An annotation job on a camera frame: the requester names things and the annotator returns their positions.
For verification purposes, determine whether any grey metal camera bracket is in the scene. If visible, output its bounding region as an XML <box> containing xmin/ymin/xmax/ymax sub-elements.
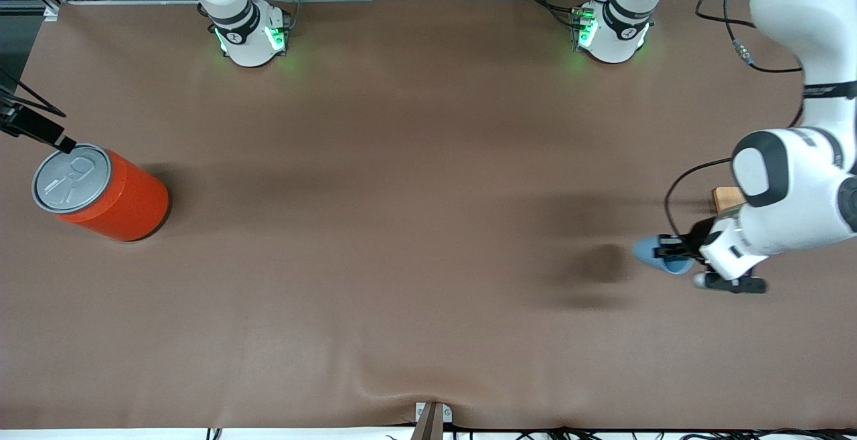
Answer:
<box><xmin>410</xmin><ymin>401</ymin><xmax>453</xmax><ymax>440</ymax></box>

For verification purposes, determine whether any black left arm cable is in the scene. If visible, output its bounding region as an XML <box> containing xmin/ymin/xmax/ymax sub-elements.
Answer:
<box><xmin>664</xmin><ymin>0</ymin><xmax>805</xmax><ymax>241</ymax></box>

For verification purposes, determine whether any black floor cable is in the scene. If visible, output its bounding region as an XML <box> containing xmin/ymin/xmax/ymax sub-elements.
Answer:
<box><xmin>443</xmin><ymin>425</ymin><xmax>857</xmax><ymax>440</ymax></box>

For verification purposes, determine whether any orange can with grey lid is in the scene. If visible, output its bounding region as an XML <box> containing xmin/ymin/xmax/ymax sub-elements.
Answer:
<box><xmin>31</xmin><ymin>143</ymin><xmax>170</xmax><ymax>242</ymax></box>

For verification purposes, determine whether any blue plastic cup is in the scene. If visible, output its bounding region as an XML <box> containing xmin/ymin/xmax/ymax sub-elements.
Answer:
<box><xmin>633</xmin><ymin>236</ymin><xmax>695</xmax><ymax>275</ymax></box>

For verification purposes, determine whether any brown table cover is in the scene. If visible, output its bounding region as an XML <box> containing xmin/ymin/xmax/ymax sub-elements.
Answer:
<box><xmin>0</xmin><ymin>0</ymin><xmax>857</xmax><ymax>431</ymax></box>

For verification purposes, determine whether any wooden mug tree stand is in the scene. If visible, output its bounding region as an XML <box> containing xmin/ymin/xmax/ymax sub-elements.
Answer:
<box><xmin>712</xmin><ymin>186</ymin><xmax>748</xmax><ymax>217</ymax></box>

